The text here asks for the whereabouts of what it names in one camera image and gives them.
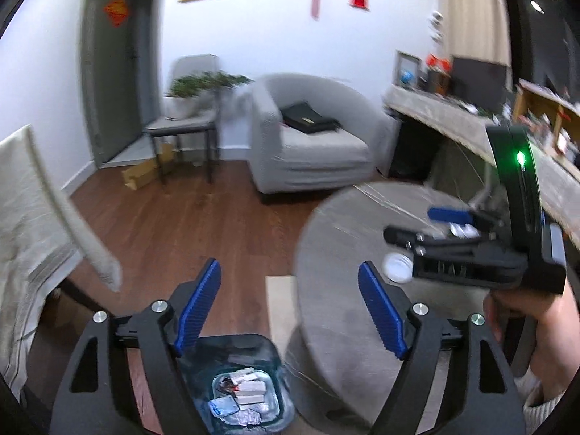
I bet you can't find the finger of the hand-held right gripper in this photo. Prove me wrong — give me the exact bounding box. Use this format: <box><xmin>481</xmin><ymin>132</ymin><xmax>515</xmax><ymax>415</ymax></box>
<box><xmin>384</xmin><ymin>227</ymin><xmax>499</xmax><ymax>257</ymax></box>
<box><xmin>428</xmin><ymin>207</ymin><xmax>506</xmax><ymax>233</ymax></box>

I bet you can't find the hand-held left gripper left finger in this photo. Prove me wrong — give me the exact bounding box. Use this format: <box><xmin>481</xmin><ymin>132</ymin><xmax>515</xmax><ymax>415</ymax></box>
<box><xmin>49</xmin><ymin>257</ymin><xmax>223</xmax><ymax>435</ymax></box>

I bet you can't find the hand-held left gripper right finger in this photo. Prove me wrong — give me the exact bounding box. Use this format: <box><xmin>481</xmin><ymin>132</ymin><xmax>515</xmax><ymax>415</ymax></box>
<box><xmin>358</xmin><ymin>260</ymin><xmax>527</xmax><ymax>435</ymax></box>

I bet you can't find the teal plastic trash bin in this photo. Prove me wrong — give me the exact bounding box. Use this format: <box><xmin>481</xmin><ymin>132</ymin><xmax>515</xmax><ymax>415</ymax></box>
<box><xmin>179</xmin><ymin>333</ymin><xmax>295</xmax><ymax>435</ymax></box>

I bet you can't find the blue white plastic packet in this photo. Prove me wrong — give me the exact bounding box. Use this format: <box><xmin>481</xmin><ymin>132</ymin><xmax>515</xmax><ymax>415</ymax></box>
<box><xmin>211</xmin><ymin>396</ymin><xmax>239</xmax><ymax>418</ymax></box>

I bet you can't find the person's right forearm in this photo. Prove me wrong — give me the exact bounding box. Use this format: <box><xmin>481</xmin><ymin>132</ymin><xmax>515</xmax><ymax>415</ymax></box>
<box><xmin>521</xmin><ymin>326</ymin><xmax>580</xmax><ymax>429</ymax></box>

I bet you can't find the person's right hand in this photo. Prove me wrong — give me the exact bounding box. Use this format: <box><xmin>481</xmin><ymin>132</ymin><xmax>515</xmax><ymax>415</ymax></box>
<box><xmin>482</xmin><ymin>276</ymin><xmax>580</xmax><ymax>372</ymax></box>

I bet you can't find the white round lid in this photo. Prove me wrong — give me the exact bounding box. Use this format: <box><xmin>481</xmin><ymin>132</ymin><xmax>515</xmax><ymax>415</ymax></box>
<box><xmin>383</xmin><ymin>254</ymin><xmax>413</xmax><ymax>284</ymax></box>

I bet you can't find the round grey marble table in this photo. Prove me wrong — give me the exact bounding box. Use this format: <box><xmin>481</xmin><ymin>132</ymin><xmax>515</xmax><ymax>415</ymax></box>
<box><xmin>283</xmin><ymin>181</ymin><xmax>544</xmax><ymax>431</ymax></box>

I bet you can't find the cloth covered side desk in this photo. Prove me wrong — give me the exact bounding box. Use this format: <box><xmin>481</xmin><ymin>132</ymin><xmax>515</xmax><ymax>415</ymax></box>
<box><xmin>383</xmin><ymin>85</ymin><xmax>580</xmax><ymax>236</ymax></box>

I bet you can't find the wooden shelf box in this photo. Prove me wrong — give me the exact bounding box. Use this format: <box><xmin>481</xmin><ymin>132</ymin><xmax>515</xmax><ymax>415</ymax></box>
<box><xmin>512</xmin><ymin>78</ymin><xmax>580</xmax><ymax>164</ymax></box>

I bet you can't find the grey armchair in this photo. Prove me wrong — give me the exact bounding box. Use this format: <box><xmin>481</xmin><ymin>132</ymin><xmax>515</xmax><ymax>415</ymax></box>
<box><xmin>250</xmin><ymin>72</ymin><xmax>386</xmax><ymax>195</ymax></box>

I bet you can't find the dark wooden table leg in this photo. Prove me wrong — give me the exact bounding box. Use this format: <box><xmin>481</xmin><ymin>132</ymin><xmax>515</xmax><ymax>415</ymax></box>
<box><xmin>57</xmin><ymin>276</ymin><xmax>109</xmax><ymax>315</ymax></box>

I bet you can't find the black monitor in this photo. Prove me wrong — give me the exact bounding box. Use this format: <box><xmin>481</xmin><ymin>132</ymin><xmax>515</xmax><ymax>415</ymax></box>
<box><xmin>451</xmin><ymin>55</ymin><xmax>508</xmax><ymax>103</ymax></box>

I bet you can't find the flat cardboard box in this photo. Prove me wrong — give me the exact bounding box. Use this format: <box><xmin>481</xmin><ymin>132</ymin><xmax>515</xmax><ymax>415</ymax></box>
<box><xmin>121</xmin><ymin>142</ymin><xmax>175</xmax><ymax>190</ymax></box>

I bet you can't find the black bag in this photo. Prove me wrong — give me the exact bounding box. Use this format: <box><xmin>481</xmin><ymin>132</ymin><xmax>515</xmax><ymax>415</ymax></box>
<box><xmin>280</xmin><ymin>101</ymin><xmax>340</xmax><ymax>135</ymax></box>

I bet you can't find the small red flags ornament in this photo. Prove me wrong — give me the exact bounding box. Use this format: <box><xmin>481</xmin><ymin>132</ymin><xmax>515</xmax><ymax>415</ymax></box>
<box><xmin>426</xmin><ymin>53</ymin><xmax>453</xmax><ymax>73</ymax></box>

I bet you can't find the potted bonsai white pot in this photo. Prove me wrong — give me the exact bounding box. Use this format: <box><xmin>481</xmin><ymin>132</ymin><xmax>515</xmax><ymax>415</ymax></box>
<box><xmin>163</xmin><ymin>75</ymin><xmax>204</xmax><ymax>121</ymax></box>
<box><xmin>199</xmin><ymin>71</ymin><xmax>253</xmax><ymax>109</ymax></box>

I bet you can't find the beige curtain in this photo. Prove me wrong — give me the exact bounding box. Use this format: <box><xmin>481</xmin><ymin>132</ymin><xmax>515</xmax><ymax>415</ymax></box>
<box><xmin>437</xmin><ymin>0</ymin><xmax>513</xmax><ymax>66</ymax></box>

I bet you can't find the grey door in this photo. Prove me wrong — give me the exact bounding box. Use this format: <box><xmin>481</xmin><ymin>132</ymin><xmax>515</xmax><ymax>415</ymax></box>
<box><xmin>80</xmin><ymin>0</ymin><xmax>161</xmax><ymax>168</ymax></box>

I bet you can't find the grey dining chair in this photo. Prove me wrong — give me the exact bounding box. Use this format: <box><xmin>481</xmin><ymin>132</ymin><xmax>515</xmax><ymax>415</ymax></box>
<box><xmin>142</xmin><ymin>54</ymin><xmax>220</xmax><ymax>185</ymax></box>

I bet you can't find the red diamond door decoration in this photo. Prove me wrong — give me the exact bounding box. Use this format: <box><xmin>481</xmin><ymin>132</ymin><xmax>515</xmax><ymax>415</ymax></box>
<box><xmin>103</xmin><ymin>0</ymin><xmax>130</xmax><ymax>27</ymax></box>

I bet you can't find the grey picture frame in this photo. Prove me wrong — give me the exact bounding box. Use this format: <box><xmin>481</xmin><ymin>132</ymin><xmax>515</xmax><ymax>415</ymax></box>
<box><xmin>394</xmin><ymin>50</ymin><xmax>422</xmax><ymax>89</ymax></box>

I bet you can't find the white security camera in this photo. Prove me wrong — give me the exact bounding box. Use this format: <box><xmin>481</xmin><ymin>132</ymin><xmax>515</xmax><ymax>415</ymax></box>
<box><xmin>428</xmin><ymin>9</ymin><xmax>445</xmax><ymax>46</ymax></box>

